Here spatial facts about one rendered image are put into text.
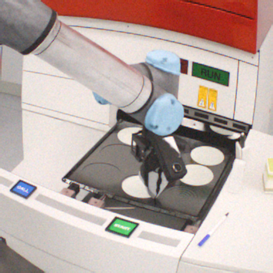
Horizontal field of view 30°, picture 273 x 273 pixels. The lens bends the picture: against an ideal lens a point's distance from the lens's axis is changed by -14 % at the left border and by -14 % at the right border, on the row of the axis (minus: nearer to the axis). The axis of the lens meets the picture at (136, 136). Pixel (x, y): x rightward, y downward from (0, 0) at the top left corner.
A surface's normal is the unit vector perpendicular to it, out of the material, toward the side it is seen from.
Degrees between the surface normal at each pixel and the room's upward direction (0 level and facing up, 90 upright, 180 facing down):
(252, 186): 0
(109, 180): 0
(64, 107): 90
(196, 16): 90
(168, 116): 88
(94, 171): 0
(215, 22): 90
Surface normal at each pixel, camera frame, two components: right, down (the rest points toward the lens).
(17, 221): -0.40, 0.43
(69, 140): 0.07, -0.87
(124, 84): 0.55, 0.35
